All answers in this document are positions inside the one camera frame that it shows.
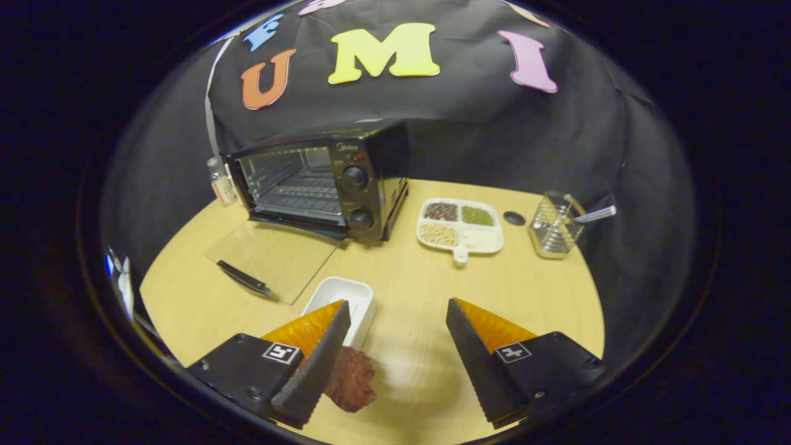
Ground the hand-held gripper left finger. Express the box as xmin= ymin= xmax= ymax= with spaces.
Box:
xmin=187 ymin=300 xmax=352 ymax=430

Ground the white rectangular dish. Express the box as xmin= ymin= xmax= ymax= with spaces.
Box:
xmin=301 ymin=276 xmax=376 ymax=350

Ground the small glass bottle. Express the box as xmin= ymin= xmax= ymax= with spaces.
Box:
xmin=207 ymin=156 xmax=239 ymax=208

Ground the black toaster oven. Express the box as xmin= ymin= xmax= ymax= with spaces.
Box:
xmin=204 ymin=119 xmax=410 ymax=305

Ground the white divided bean plate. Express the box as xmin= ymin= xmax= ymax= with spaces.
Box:
xmin=416 ymin=198 xmax=504 ymax=265

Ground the clear wire utensil holder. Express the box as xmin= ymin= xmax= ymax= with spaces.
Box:
xmin=528 ymin=191 xmax=588 ymax=260

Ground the white straw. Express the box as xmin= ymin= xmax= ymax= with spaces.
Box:
xmin=573 ymin=205 xmax=617 ymax=224

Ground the brown meat slice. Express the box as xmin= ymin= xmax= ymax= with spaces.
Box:
xmin=323 ymin=346 xmax=378 ymax=413

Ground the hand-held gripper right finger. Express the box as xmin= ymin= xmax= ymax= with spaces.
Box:
xmin=446 ymin=298 xmax=606 ymax=430

